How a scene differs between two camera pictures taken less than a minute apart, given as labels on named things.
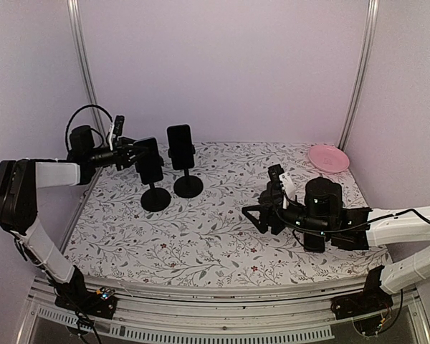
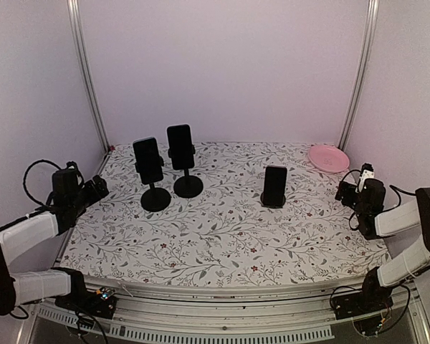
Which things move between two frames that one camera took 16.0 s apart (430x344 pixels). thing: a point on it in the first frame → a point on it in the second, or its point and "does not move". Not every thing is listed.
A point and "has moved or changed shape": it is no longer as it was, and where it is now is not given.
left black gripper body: (118, 153) → (92, 196)
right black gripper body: (277, 228) → (347, 201)
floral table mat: (192, 231) does not move
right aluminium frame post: (363, 72) does not move
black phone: (181, 150) does not move
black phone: (313, 242) has moved or changed shape
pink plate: (329, 158) does not move
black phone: (148, 163) does not move
